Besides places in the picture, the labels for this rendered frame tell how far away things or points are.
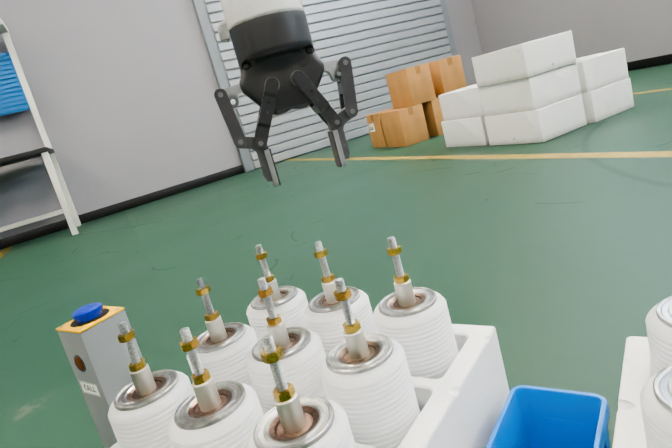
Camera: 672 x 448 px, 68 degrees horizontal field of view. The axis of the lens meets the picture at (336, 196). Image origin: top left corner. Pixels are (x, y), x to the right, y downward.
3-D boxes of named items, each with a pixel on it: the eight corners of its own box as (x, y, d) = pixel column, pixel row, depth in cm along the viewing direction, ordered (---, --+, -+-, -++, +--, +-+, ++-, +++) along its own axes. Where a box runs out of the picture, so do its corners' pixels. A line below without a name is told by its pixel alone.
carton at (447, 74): (467, 89, 427) (460, 54, 422) (445, 95, 419) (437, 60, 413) (446, 93, 455) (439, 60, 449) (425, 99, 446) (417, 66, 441)
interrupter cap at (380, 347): (408, 351, 53) (406, 345, 53) (349, 386, 49) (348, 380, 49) (368, 331, 59) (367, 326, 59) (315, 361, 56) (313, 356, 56)
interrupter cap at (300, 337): (248, 346, 64) (247, 341, 64) (303, 325, 66) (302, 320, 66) (258, 372, 57) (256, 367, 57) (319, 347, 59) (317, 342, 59)
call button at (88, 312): (85, 328, 69) (79, 315, 69) (71, 326, 71) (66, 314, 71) (111, 314, 72) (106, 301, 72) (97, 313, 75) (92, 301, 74)
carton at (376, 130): (399, 139, 468) (392, 107, 462) (413, 138, 446) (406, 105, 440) (372, 147, 457) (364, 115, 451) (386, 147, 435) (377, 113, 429)
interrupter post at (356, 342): (375, 355, 54) (367, 327, 53) (357, 365, 53) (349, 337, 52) (363, 348, 56) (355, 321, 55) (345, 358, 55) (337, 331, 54)
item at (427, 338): (488, 431, 63) (458, 302, 60) (420, 461, 61) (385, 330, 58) (454, 393, 72) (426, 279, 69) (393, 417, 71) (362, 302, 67)
